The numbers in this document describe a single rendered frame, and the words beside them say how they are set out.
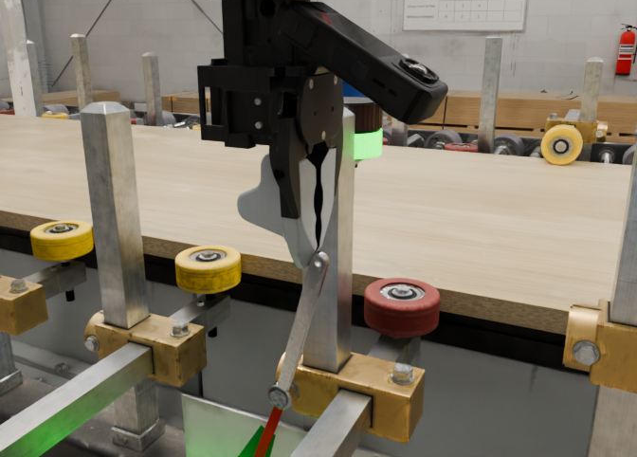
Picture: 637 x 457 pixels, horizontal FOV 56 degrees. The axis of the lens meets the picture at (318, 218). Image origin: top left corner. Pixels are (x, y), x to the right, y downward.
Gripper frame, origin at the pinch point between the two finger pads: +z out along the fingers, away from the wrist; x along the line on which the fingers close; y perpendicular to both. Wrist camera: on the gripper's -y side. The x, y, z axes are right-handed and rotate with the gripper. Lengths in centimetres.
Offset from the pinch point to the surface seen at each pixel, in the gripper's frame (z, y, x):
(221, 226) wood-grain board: 11.0, 29.5, -30.4
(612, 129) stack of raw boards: 71, -32, -592
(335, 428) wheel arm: 15.0, -2.1, 0.1
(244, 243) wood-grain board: 11.0, 22.5, -25.6
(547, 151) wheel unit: 8, -9, -96
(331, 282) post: 5.0, 1.1, -6.1
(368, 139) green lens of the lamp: -7.0, -0.2, -10.9
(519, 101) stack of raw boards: 49, 55, -586
